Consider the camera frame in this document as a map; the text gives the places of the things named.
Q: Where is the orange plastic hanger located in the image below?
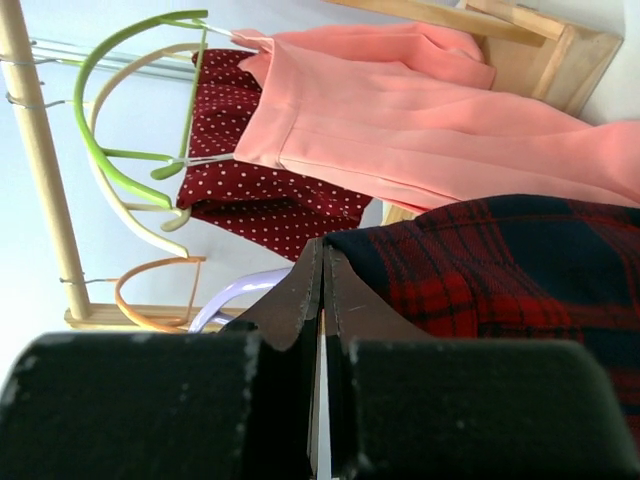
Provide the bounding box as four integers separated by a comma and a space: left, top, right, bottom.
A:
112, 256, 206, 334

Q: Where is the cream plastic hanger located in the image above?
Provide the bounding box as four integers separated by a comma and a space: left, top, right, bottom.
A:
85, 42, 209, 259

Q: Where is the green plastic hanger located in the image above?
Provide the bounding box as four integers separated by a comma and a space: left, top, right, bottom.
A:
72, 9, 209, 210

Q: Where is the wooden clothes rack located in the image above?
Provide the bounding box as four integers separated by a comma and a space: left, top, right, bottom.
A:
1, 1, 624, 333

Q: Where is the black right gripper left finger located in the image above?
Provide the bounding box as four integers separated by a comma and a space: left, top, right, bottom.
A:
1, 240, 323, 479

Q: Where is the pink skirt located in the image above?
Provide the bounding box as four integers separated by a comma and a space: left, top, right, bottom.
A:
231, 24, 639, 212

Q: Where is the red polka dot skirt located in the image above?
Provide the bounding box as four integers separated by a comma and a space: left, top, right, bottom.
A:
176, 49, 371, 261

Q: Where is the red plaid skirt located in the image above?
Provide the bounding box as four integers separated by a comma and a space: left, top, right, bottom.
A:
326, 195, 639, 432

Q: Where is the aluminium frame post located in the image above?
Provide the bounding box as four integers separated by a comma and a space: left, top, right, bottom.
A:
30, 38, 195, 82

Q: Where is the purple plastic hanger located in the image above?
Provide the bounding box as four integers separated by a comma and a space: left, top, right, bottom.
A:
188, 267, 292, 333

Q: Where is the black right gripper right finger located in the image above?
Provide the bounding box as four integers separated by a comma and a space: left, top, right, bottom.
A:
323, 247, 639, 479

